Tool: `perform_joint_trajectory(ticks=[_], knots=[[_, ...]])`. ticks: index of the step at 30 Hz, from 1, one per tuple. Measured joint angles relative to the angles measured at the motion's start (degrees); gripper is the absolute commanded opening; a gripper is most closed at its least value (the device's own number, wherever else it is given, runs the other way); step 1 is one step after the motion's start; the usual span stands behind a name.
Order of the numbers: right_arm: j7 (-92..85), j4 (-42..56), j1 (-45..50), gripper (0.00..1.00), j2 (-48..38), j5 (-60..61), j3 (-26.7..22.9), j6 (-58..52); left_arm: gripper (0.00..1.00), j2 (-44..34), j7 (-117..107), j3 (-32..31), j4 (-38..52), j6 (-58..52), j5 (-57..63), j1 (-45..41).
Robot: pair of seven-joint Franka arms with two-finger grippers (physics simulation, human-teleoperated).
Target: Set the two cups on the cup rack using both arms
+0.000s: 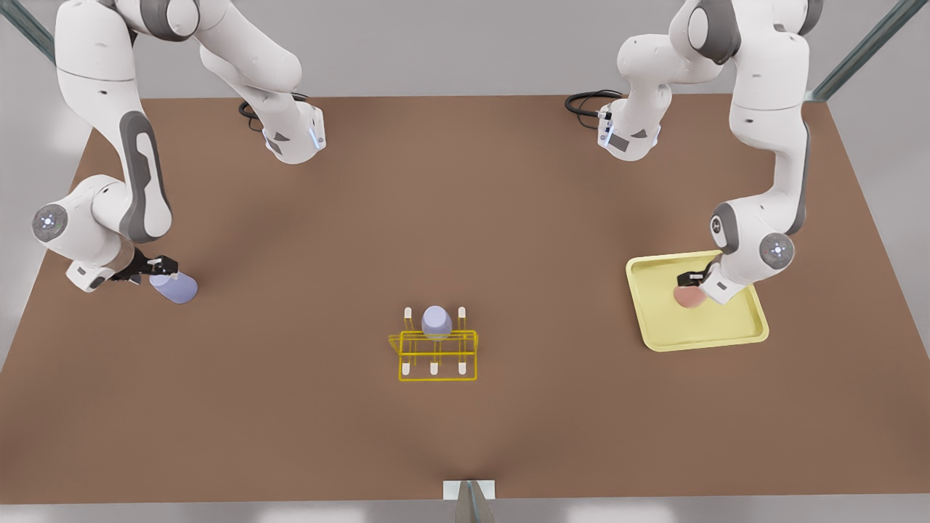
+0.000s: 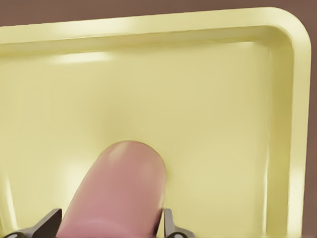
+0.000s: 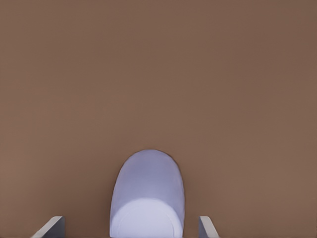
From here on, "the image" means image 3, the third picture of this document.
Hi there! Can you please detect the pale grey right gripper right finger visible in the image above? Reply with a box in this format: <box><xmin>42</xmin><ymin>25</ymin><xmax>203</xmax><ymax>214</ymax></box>
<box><xmin>198</xmin><ymin>216</ymin><xmax>221</xmax><ymax>238</ymax></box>

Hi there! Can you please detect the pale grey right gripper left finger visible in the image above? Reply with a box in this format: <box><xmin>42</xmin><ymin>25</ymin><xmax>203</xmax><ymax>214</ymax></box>
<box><xmin>30</xmin><ymin>216</ymin><xmax>66</xmax><ymax>238</ymax></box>

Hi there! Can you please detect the pale lavender rounded cup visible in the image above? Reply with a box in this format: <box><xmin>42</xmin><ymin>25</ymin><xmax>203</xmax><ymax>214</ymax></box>
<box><xmin>109</xmin><ymin>149</ymin><xmax>186</xmax><ymax>238</ymax></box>

